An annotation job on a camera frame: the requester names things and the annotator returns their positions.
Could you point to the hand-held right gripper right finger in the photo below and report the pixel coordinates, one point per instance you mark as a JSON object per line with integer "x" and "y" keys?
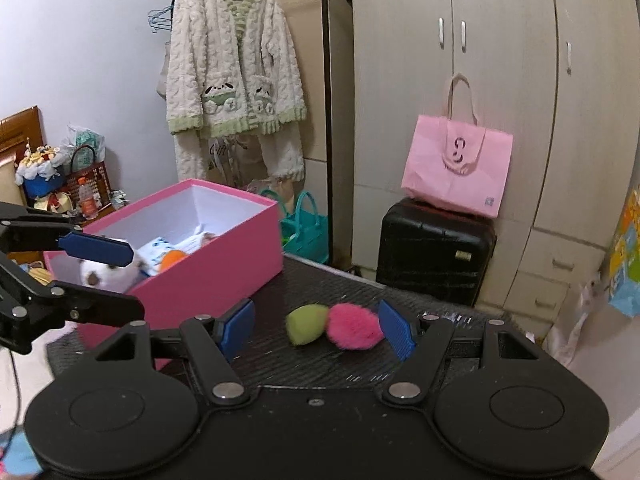
{"x": 397, "y": 330}

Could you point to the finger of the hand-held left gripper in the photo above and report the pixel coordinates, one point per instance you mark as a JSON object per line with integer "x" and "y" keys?
{"x": 95, "y": 249}
{"x": 95, "y": 305}

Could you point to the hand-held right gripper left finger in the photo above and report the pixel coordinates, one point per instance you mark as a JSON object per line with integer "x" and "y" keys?
{"x": 239, "y": 327}

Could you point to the white panda plush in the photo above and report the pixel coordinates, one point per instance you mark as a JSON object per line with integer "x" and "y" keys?
{"x": 107, "y": 275}

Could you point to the pink fluffy ball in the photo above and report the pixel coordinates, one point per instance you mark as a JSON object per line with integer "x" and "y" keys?
{"x": 352, "y": 327}

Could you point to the pink storage box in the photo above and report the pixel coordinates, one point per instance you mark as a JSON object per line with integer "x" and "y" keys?
{"x": 215, "y": 275}

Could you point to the blue white wipes packet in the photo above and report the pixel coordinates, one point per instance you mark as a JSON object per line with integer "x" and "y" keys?
{"x": 157, "y": 249}

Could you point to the green fluffy ball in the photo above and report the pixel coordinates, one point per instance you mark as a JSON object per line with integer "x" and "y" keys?
{"x": 305, "y": 325}

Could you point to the orange makeup sponge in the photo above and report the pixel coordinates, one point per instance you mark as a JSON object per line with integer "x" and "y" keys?
{"x": 172, "y": 259}

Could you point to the orange drink bottle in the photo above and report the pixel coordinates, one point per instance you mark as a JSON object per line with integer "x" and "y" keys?
{"x": 87, "y": 202}

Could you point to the brown woven basket bag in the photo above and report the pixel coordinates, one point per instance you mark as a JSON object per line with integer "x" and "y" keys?
{"x": 102, "y": 175}

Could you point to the black suitcase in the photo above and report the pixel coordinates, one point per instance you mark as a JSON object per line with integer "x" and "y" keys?
{"x": 430, "y": 255}

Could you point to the black textured mat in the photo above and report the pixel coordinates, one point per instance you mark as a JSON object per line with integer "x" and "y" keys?
{"x": 320, "y": 365}

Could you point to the plush flower bouquet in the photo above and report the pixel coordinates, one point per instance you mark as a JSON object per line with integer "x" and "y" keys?
{"x": 40, "y": 170}

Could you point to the teal tote bag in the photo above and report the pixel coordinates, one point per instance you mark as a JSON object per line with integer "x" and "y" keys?
{"x": 307, "y": 237}

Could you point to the wooden headboard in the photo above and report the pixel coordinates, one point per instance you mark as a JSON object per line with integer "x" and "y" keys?
{"x": 20, "y": 127}

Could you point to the pink paper bag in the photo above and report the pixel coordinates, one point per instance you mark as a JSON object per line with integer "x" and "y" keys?
{"x": 450, "y": 175}

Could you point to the white plastic bag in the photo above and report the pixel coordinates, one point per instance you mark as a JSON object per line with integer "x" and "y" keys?
{"x": 575, "y": 325}

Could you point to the cream fleece garment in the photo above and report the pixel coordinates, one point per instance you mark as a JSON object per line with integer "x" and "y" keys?
{"x": 285, "y": 155}

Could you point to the white green knitted cardigan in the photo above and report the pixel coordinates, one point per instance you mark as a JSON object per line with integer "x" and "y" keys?
{"x": 225, "y": 60}

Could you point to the colourful printed bag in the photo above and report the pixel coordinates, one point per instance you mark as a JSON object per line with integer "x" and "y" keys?
{"x": 627, "y": 270}

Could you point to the beige wardrobe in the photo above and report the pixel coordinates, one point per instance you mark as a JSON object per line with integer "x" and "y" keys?
{"x": 500, "y": 35}

